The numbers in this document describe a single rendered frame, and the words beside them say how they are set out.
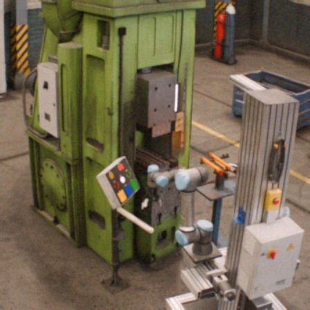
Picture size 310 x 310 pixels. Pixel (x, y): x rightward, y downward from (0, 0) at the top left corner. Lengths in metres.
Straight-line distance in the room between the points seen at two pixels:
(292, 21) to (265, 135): 9.80
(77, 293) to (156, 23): 2.39
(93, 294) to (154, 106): 1.70
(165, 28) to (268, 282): 2.20
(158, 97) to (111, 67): 0.47
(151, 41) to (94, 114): 0.80
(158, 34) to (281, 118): 1.57
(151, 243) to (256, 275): 1.69
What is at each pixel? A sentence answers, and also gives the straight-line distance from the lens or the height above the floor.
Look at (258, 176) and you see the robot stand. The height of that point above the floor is 1.58.
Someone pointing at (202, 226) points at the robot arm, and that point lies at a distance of 3.56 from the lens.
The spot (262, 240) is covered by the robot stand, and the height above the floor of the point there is 1.23.
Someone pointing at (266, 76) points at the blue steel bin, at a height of 0.59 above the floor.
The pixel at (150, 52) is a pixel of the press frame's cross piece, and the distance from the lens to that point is 4.24.
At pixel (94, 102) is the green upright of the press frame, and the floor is 1.50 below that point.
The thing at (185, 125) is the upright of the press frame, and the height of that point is 1.20.
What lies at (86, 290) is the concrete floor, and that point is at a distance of 4.60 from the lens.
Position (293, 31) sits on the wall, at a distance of 12.73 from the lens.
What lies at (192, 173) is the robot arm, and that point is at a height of 1.45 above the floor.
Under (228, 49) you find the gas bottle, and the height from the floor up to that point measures 0.34.
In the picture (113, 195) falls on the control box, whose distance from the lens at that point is 3.91.
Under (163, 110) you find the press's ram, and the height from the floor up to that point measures 1.48.
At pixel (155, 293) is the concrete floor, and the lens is 4.57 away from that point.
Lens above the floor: 2.98
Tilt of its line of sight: 25 degrees down
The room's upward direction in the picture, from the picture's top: 2 degrees clockwise
